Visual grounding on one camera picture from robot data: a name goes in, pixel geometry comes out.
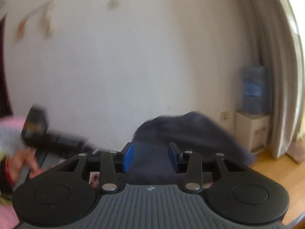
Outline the person's left forearm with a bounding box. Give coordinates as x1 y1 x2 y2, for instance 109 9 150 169
0 116 28 196

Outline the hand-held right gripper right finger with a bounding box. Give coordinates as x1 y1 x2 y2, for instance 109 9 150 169
168 142 247 192

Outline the dark navy garment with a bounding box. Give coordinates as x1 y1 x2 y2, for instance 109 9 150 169
131 111 256 185

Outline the person's left hand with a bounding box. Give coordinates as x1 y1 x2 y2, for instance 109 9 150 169
7 148 40 182

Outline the beige curtain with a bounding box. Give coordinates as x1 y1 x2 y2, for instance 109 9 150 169
246 0 305 159

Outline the blue water jug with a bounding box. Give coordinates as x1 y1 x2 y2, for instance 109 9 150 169
241 65 268 115

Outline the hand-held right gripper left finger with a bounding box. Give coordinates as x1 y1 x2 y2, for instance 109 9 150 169
56 142 135 192

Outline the beige wall decoration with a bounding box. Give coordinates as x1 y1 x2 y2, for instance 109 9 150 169
14 0 56 41

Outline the white water dispenser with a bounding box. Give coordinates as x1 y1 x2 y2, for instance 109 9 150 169
235 110 271 154

